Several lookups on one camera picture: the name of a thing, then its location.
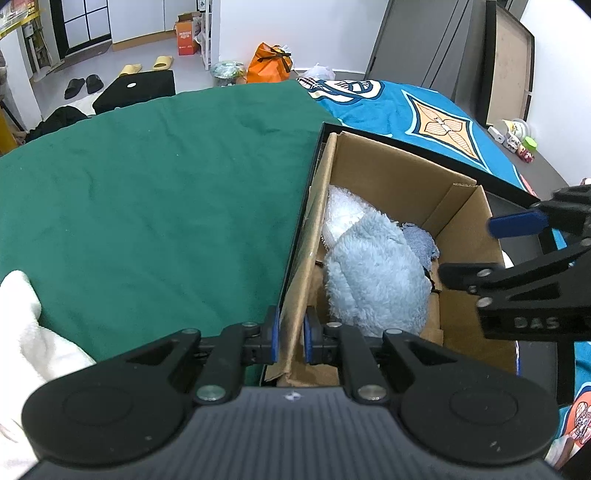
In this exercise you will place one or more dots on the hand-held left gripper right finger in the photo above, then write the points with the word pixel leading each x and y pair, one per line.
pixel 308 337

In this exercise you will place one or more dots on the grey-blue towel cloth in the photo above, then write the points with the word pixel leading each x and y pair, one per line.
pixel 420 242

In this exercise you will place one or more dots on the orange cardboard carton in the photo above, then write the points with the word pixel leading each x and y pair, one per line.
pixel 187 34

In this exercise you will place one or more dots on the small figurine toy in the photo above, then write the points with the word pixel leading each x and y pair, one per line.
pixel 511 142

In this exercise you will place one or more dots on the green toy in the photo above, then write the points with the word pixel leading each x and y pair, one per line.
pixel 530 143

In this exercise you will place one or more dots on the light blue fluffy cloth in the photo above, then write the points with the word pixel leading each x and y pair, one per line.
pixel 374 277

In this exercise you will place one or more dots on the white fluffy cloth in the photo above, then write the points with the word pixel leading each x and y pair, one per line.
pixel 341 212

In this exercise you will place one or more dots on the brown cardboard box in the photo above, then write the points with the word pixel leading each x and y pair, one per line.
pixel 388 180

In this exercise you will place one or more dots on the black framed tray lid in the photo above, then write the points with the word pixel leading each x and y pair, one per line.
pixel 508 64

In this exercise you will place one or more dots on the black tray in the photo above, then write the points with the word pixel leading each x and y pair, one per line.
pixel 300 230

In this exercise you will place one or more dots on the green bed sheet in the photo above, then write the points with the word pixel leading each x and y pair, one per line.
pixel 161 194

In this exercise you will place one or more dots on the orange gift bag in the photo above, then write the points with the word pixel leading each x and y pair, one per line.
pixel 268 64

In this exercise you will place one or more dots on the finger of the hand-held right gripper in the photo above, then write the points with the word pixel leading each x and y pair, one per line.
pixel 517 224
pixel 471 274

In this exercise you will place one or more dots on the red toy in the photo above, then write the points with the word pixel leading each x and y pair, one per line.
pixel 525 154

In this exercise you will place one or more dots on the white plastic bag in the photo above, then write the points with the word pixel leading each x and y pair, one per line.
pixel 319 73

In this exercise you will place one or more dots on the grey door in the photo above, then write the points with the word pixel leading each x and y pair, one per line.
pixel 415 41

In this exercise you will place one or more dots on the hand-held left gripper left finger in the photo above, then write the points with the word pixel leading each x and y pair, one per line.
pixel 274 334

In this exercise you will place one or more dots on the white charger plug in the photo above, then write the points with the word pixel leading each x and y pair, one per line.
pixel 496 134

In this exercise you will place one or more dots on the black cube stool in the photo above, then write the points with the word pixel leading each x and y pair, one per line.
pixel 134 90

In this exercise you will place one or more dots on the cream fleece blanket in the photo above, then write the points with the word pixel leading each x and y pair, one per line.
pixel 32 332

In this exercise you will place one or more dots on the grey bench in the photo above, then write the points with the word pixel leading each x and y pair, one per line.
pixel 549 168

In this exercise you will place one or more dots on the glass bowl with greens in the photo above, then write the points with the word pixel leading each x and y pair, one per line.
pixel 227 73

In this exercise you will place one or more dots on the black slipper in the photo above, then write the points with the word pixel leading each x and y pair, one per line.
pixel 95 83
pixel 74 88

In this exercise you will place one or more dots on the dark clothing pile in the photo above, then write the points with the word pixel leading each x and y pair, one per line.
pixel 57 121

